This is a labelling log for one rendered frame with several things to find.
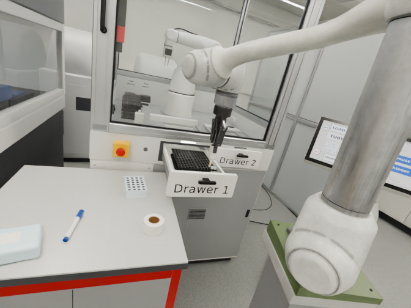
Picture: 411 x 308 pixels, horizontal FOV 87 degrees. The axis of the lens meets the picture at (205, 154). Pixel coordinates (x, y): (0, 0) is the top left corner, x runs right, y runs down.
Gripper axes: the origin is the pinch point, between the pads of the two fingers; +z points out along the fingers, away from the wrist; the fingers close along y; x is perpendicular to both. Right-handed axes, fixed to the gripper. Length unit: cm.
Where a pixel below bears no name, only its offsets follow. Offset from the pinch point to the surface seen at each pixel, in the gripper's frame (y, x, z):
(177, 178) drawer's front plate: -10.8, 16.6, 8.0
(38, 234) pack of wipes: -28, 56, 18
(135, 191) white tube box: -4.0, 30.9, 18.9
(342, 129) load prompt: 11, -81, -17
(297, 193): 88, -153, 76
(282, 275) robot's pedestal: -44, -15, 23
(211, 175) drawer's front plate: -10.8, 2.5, 6.2
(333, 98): 93, -153, -32
